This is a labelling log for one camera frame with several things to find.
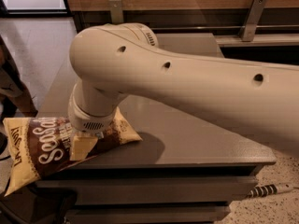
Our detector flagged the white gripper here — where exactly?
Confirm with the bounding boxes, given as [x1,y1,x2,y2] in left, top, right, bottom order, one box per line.
[68,92,115,161]

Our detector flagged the brown sea salt chip bag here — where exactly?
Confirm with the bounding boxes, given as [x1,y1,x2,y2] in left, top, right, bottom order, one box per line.
[4,111,141,196]

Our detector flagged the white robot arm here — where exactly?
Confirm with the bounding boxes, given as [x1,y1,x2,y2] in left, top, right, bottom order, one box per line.
[68,23,299,157]

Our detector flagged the dark brown bag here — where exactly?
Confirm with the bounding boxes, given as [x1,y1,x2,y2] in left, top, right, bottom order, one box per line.
[0,185,77,224]

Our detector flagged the upper grey drawer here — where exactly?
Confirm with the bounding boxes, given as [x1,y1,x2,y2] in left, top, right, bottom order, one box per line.
[36,176,257,205]

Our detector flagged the grey drawer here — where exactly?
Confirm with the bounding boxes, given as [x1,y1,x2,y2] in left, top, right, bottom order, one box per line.
[36,176,257,205]
[66,205,230,224]

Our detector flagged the lower grey drawer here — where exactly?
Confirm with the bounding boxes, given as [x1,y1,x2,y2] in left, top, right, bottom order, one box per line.
[66,205,230,224]

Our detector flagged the person leg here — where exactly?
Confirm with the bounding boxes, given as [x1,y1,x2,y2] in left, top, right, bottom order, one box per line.
[0,36,37,119]

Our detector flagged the black white striped stick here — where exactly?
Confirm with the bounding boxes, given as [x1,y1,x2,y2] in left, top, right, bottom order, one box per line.
[247,183,294,198]

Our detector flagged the left metal bracket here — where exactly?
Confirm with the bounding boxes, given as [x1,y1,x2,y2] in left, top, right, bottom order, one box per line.
[108,0,124,24]

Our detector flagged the metal bracket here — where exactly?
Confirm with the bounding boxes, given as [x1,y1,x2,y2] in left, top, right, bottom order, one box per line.
[239,0,267,42]
[108,0,124,24]

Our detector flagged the right metal bracket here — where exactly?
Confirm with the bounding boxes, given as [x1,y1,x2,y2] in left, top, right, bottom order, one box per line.
[239,0,267,42]

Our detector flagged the wooden wall counter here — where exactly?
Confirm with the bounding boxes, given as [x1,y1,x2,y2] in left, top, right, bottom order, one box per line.
[65,0,299,35]

